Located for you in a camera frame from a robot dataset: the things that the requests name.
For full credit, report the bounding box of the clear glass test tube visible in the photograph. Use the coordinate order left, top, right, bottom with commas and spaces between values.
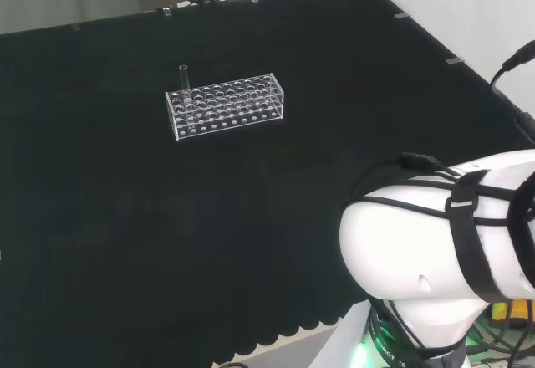
178, 64, 195, 129

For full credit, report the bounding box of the clear plastic test tube rack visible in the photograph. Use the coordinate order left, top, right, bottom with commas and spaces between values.
165, 73, 287, 142

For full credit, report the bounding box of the black bench cloth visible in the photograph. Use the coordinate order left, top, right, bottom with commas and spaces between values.
0, 0, 535, 368

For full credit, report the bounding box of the pale mounting board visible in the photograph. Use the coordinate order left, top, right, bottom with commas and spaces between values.
309, 300, 374, 368

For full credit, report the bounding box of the yellow stop button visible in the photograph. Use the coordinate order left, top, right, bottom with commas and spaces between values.
490, 298, 535, 328

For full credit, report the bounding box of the black cable with plug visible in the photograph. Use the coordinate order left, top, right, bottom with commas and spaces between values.
490, 40, 535, 143

